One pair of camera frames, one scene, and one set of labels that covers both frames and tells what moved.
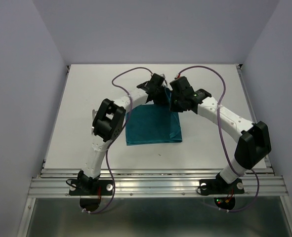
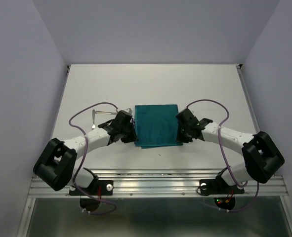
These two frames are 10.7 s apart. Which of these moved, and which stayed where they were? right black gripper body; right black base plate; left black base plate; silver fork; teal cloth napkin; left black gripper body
Moved: teal cloth napkin; left black gripper body; right black gripper body
Stayed: left black base plate; silver fork; right black base plate
